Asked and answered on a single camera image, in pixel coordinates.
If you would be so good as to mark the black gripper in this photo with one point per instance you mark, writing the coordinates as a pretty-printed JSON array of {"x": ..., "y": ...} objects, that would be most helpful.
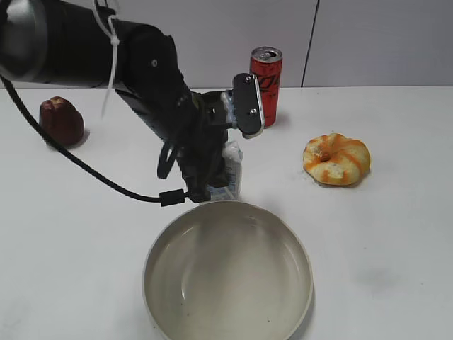
[{"x": 201, "y": 132}]

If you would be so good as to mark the blue white milk carton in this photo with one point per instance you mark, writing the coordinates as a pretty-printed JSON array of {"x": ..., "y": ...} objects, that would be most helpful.
[{"x": 233, "y": 157}]

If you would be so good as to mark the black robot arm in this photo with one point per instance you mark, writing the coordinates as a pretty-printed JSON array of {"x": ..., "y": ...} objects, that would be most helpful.
[{"x": 55, "y": 42}]

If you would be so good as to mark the beige round plate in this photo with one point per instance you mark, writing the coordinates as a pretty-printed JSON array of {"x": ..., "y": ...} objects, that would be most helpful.
[{"x": 227, "y": 270}]

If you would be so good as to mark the red soda can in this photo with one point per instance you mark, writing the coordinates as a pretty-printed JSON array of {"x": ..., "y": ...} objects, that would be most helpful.
[{"x": 266, "y": 64}]

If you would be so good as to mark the orange glazed donut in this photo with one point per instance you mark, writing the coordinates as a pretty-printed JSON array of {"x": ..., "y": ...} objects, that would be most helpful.
[{"x": 336, "y": 160}]

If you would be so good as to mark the white zip tie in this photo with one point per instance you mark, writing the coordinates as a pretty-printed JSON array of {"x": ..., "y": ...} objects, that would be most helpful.
[{"x": 108, "y": 28}]

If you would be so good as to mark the dark red wax apple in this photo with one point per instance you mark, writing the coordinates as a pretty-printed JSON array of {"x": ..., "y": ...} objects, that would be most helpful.
[{"x": 61, "y": 121}]

